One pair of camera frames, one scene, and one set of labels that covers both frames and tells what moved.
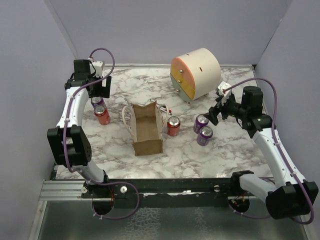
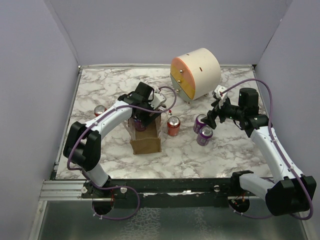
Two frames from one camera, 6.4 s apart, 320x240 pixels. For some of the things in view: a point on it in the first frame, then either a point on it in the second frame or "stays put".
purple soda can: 97,101 → 139,126
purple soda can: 201,121 stays put
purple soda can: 205,134 stays put
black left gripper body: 99,90 → 145,118
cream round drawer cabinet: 195,74 stays put
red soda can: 173,125 stays put
